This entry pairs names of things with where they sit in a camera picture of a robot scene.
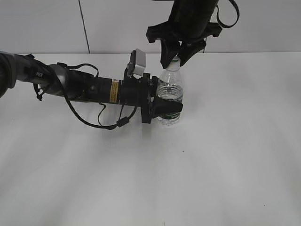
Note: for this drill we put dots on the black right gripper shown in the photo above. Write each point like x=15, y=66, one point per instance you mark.
x=192, y=34

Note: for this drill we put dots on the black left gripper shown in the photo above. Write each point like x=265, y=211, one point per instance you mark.
x=138, y=92

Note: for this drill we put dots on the clear cestbon water bottle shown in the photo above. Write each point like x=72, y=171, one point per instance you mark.
x=171, y=88

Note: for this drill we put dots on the white green bottle cap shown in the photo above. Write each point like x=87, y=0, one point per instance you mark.
x=175, y=64

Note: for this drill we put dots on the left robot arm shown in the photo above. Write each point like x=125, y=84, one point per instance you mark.
x=63, y=80

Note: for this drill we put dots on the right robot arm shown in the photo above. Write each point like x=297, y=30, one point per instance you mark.
x=192, y=10

